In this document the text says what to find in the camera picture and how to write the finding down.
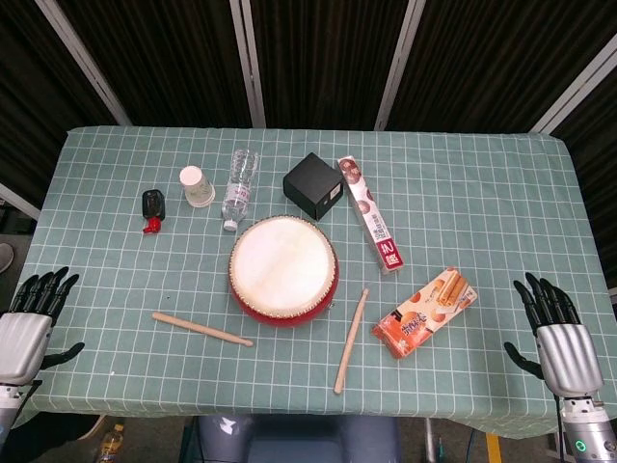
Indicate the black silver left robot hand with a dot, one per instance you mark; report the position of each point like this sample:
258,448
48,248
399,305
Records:
21,340

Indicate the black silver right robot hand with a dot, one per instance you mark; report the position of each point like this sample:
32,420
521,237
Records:
566,354

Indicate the wooden drumstick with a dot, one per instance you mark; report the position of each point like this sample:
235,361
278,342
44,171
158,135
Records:
351,341
202,329

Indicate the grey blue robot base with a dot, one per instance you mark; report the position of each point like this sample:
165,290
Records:
299,441

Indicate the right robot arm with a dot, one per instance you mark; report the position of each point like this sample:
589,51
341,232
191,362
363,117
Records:
585,429

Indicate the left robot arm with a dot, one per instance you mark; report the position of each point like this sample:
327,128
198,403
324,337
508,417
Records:
7,402

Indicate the red drum with white skin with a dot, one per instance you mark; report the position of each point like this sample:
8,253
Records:
282,272

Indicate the grey shoe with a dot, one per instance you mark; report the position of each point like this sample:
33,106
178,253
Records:
5,257

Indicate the yellow drink bottle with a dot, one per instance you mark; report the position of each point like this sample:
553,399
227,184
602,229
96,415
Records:
112,446

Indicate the orange egg roll snack box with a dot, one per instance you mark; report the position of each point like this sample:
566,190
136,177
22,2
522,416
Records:
426,313

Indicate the black red key fob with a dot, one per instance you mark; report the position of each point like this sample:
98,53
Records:
153,207

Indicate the green checked tablecloth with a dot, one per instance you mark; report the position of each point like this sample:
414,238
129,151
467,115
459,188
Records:
434,202

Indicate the white paper cup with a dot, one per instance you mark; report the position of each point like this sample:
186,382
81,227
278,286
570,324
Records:
196,187

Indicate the long white red wrap box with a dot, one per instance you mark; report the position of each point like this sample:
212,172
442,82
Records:
371,214

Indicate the clear plastic water bottle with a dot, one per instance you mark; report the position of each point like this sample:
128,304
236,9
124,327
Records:
239,185

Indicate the black cardboard box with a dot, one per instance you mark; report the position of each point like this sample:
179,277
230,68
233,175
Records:
313,185

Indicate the white partition post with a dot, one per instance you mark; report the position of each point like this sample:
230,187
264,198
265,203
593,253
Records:
249,62
84,62
396,62
573,91
17,200

